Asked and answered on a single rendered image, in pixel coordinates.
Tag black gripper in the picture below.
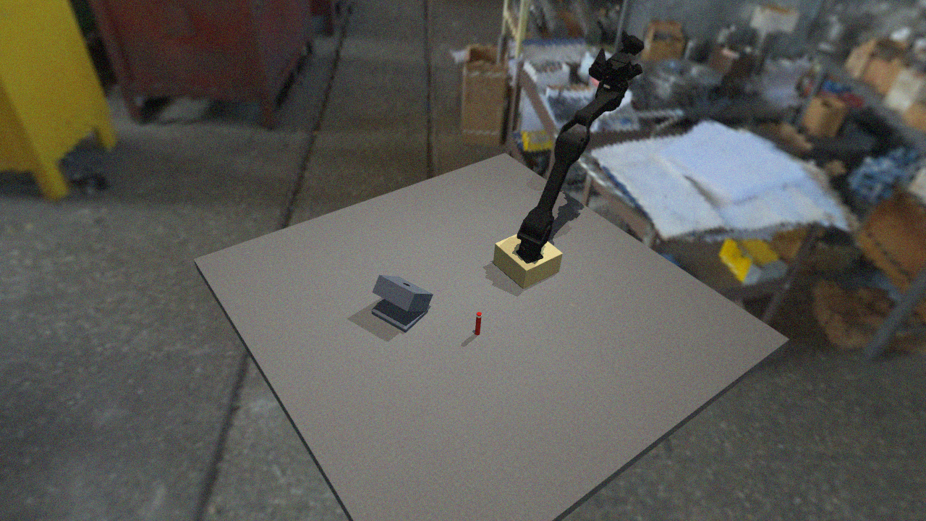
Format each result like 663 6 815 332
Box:
589 30 644 82

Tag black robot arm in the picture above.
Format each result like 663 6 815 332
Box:
516 53 642 263

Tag blue-grey sloped panel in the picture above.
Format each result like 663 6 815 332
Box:
372 275 433 333

